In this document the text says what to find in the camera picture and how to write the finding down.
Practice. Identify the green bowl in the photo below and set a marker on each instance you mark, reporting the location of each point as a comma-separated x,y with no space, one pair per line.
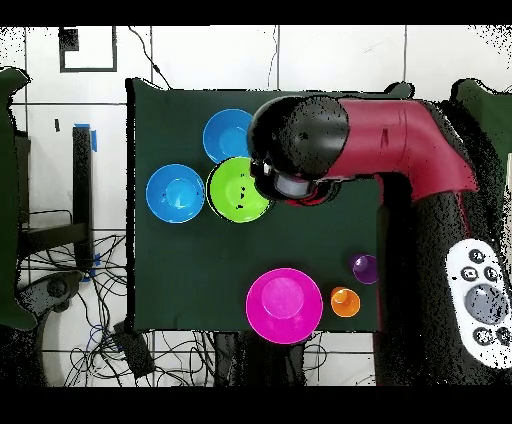
236,192

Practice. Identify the large blue bowl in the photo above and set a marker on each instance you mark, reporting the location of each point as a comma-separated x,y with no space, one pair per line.
175,193
224,136

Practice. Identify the pink bowl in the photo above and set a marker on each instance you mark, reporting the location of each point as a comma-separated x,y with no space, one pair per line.
284,306

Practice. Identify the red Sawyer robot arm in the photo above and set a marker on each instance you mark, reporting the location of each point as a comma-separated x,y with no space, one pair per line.
380,136

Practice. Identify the purple cup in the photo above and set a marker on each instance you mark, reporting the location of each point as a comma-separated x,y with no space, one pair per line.
364,269

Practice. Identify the dark green tablecloth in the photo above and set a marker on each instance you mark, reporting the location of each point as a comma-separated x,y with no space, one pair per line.
200,260

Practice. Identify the orange cup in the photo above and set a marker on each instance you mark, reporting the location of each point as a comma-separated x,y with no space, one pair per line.
345,302

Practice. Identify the green covered side table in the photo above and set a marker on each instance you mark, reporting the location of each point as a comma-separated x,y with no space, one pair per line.
488,112
8,200

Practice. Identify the black stand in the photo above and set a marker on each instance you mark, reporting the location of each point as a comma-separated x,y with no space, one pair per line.
82,180

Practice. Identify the black power adapter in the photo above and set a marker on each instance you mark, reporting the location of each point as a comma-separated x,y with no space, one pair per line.
134,352

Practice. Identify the black chair base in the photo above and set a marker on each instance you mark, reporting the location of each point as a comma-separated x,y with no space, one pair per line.
56,288

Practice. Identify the black floor frame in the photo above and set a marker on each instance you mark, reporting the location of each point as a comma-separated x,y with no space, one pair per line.
68,40

